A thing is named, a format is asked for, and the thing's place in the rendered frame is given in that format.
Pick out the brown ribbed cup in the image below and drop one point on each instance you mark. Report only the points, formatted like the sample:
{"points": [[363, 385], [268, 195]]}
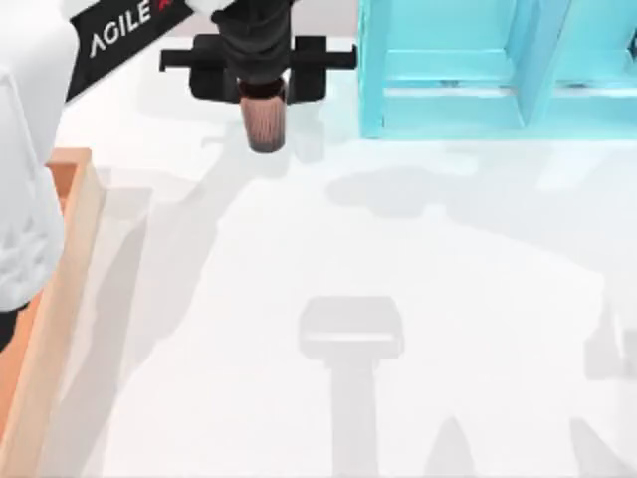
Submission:
{"points": [[264, 122]]}

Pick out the light blue rack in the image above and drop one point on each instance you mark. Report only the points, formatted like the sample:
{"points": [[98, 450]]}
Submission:
{"points": [[448, 74]]}

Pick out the shallow salmon-coloured box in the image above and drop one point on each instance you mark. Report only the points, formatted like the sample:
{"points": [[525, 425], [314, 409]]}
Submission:
{"points": [[74, 239]]}

